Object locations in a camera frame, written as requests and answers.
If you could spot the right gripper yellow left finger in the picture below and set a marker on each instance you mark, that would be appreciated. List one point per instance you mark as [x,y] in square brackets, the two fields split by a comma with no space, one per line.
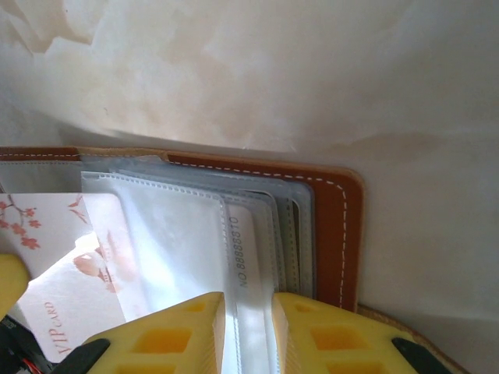
[163,339]

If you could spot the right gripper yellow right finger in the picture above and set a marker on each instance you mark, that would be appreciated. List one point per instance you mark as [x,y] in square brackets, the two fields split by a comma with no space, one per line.
[335,343]

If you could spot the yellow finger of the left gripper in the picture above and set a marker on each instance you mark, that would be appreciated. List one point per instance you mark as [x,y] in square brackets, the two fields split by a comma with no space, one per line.
[11,280]

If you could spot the white VIP card pink blossoms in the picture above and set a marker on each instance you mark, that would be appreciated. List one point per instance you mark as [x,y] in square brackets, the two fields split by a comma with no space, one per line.
[47,233]

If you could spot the white card with printed number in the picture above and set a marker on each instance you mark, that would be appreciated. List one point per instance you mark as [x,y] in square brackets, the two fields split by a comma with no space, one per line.
[243,249]

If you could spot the brown leather card holder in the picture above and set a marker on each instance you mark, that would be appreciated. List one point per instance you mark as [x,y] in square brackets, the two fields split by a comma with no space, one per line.
[331,218]

